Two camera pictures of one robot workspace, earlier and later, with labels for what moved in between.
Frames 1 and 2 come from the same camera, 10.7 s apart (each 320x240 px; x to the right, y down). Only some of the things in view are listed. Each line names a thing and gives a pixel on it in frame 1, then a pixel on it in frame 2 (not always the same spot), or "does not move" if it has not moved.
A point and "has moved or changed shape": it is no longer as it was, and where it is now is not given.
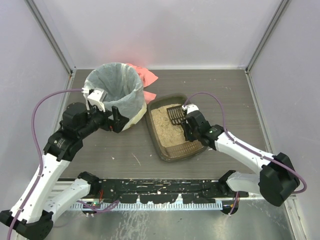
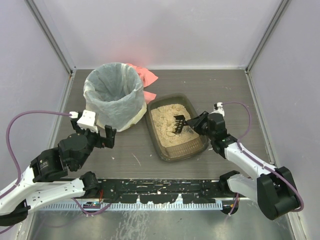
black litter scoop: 176,114 has moved or changed shape
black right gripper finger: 187,130 → 199,123
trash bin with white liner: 124,88 does not move
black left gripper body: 111,123 → 99,139
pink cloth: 147,77 does not move
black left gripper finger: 117,116 → 110,133
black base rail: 163,190 does not move
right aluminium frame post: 276,16 does not move
